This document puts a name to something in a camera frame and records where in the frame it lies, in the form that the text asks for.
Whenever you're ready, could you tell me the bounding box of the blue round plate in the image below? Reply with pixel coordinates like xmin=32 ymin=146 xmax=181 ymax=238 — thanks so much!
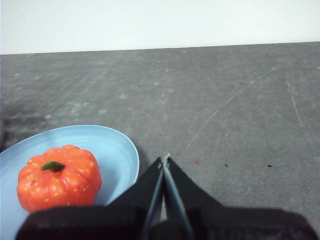
xmin=0 ymin=124 xmax=141 ymax=240

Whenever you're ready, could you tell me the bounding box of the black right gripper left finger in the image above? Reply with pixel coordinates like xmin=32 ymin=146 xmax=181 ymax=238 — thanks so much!
xmin=15 ymin=156 xmax=165 ymax=240

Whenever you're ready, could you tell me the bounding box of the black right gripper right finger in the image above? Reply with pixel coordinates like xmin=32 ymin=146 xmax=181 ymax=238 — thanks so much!
xmin=165 ymin=157 xmax=316 ymax=240

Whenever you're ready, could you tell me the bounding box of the orange toy pumpkin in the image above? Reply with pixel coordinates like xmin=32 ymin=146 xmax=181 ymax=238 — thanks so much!
xmin=16 ymin=144 xmax=103 ymax=214

